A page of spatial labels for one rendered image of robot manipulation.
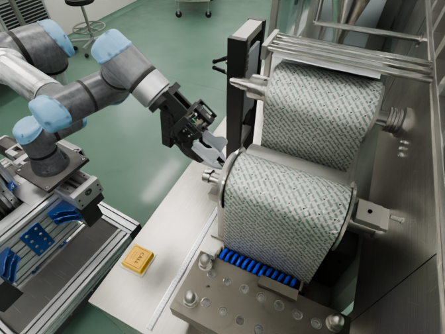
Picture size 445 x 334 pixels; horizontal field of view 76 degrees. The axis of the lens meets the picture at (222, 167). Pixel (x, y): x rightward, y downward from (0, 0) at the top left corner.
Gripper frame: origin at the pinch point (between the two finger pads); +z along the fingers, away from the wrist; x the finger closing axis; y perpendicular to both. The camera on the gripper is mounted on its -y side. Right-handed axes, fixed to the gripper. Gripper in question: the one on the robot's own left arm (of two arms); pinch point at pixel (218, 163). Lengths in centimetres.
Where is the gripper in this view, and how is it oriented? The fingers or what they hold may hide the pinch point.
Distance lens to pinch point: 67.3
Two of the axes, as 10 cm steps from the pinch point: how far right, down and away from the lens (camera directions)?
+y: 5.9, -3.1, -7.5
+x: 4.2, -6.7, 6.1
